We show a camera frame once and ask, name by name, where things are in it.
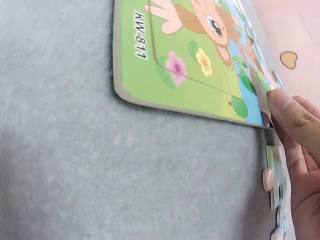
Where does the person's right hand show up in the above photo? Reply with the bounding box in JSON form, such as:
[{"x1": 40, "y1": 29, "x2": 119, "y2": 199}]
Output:
[{"x1": 269, "y1": 88, "x2": 320, "y2": 240}]

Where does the green and blue puzzle piece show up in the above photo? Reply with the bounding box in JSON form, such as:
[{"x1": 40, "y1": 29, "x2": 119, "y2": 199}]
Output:
[{"x1": 249, "y1": 66, "x2": 286, "y2": 148}]

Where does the puzzle piece with peach tab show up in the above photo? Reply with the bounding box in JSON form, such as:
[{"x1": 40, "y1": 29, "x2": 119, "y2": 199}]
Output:
[{"x1": 261, "y1": 144, "x2": 292, "y2": 211}]

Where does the pale blue puzzle piece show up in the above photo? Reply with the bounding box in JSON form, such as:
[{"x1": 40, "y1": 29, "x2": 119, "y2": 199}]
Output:
[{"x1": 269, "y1": 204, "x2": 298, "y2": 240}]

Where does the cartoon deer puzzle board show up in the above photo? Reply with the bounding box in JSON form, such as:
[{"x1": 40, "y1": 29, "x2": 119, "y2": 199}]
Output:
[{"x1": 113, "y1": 0, "x2": 272, "y2": 130}]

